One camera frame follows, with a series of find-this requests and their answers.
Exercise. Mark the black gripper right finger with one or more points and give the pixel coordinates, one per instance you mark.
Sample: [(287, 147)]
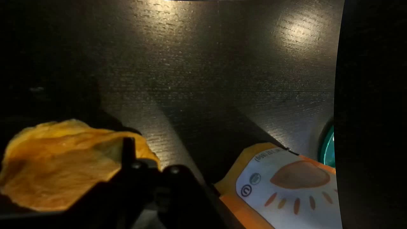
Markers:
[(373, 114)]

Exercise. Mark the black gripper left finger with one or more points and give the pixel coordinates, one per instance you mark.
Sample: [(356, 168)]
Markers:
[(160, 198)]

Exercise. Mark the white snack packet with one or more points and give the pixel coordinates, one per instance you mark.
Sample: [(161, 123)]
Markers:
[(292, 195)]

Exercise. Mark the green round lid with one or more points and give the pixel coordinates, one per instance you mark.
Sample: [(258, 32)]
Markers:
[(328, 146)]

